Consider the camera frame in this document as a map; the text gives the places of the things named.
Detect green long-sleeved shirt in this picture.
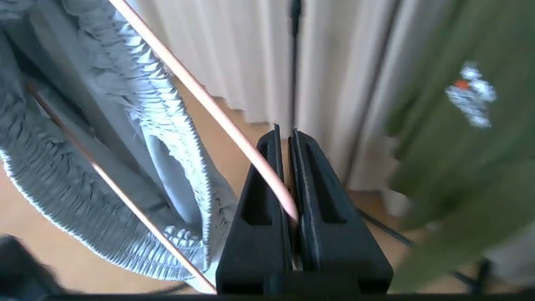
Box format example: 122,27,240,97
384,0,535,293

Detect pale grey shorts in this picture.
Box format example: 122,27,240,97
0,0,239,282

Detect black clothes rack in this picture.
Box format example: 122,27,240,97
288,0,494,296

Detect pink clothes hanger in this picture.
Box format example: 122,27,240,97
27,0,300,293

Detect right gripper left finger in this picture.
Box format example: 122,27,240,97
216,124,293,293

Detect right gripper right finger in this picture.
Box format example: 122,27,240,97
288,128,393,293

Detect beige curtain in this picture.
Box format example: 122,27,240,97
132,0,535,289

